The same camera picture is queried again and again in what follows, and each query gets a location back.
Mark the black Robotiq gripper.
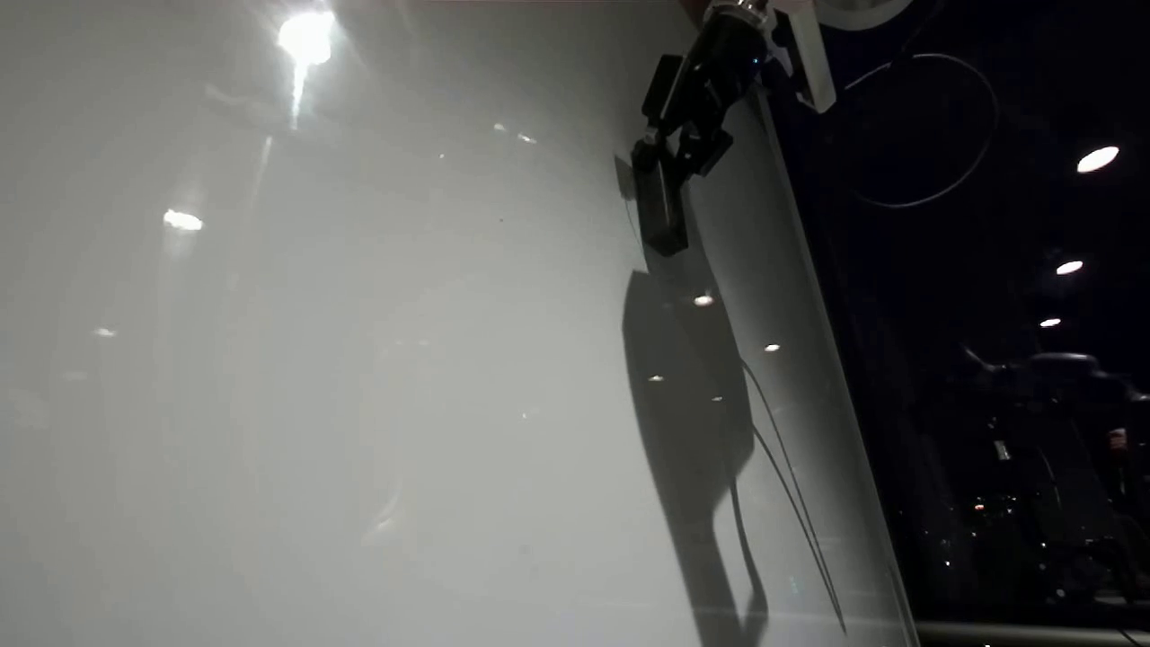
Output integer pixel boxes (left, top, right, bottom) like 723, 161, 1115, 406
637, 2, 778, 183

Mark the black board eraser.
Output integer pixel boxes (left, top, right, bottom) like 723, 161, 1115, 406
631, 135, 696, 258

